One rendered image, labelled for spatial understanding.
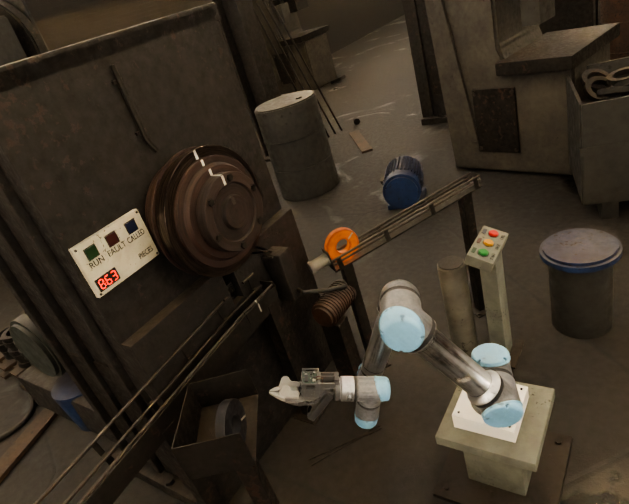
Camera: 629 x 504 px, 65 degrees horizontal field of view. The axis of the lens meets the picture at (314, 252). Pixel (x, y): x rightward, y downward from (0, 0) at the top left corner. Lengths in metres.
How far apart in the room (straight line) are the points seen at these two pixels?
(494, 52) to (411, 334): 2.92
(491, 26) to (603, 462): 2.85
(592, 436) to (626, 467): 0.15
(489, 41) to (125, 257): 3.02
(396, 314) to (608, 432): 1.16
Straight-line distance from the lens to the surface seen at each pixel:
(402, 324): 1.31
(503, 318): 2.35
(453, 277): 2.21
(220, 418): 1.50
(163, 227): 1.69
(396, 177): 3.78
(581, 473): 2.12
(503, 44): 4.00
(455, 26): 4.08
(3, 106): 1.61
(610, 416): 2.29
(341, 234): 2.14
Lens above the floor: 1.72
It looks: 28 degrees down
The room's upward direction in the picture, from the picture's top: 18 degrees counter-clockwise
